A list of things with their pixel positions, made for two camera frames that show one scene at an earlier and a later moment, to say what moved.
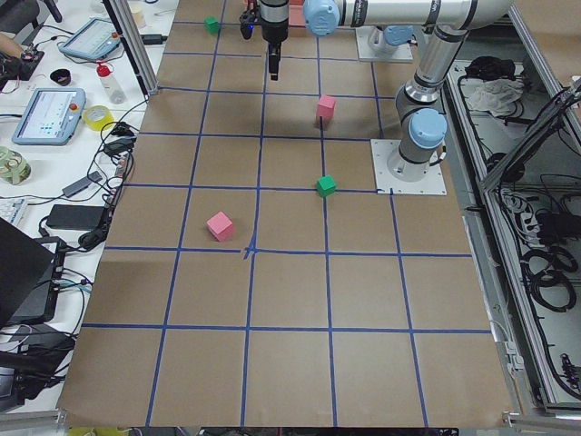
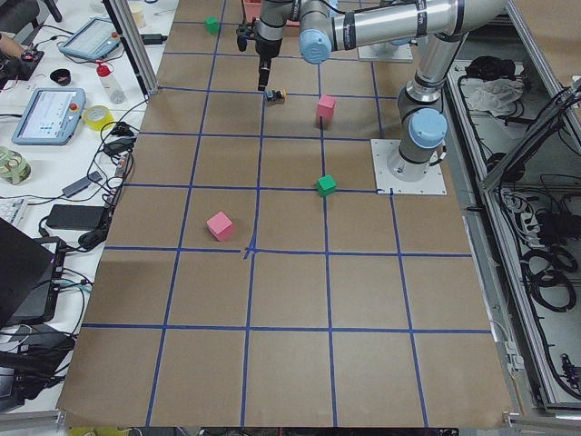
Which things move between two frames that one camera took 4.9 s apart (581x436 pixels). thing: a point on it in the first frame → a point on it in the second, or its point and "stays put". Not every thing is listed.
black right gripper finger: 276,56 → 265,72
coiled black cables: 550,288 stays put
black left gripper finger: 273,61 → 262,73
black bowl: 61,76 stays put
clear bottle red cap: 104,72 stays put
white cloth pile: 497,95 stays put
